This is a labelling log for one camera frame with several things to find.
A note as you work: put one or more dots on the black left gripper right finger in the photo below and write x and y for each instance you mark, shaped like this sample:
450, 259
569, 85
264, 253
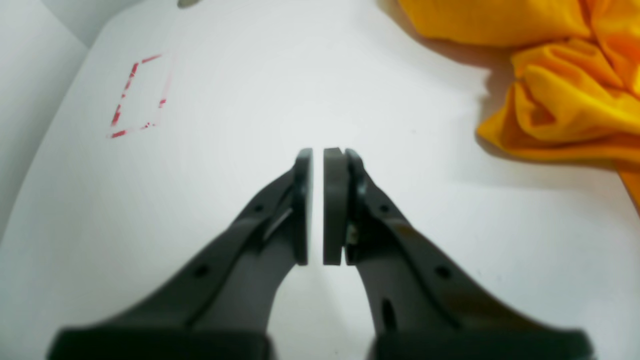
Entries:
423, 305

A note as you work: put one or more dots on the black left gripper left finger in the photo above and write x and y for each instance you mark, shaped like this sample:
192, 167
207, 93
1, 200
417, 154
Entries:
218, 306

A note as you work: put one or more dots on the orange t-shirt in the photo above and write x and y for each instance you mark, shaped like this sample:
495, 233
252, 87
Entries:
575, 95

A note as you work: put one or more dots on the red tape rectangle marking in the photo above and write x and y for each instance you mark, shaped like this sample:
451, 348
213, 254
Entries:
144, 96

